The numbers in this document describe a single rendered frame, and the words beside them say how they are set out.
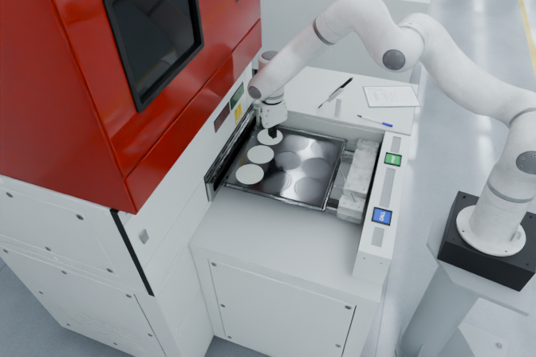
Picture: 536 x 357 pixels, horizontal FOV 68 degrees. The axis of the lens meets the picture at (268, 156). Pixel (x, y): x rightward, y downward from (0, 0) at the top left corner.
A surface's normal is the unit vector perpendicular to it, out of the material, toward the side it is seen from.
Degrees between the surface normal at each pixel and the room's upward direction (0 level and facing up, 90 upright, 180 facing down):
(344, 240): 0
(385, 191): 0
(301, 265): 0
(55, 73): 90
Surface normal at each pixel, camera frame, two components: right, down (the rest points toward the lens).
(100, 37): 0.94, 0.22
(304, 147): -0.02, -0.72
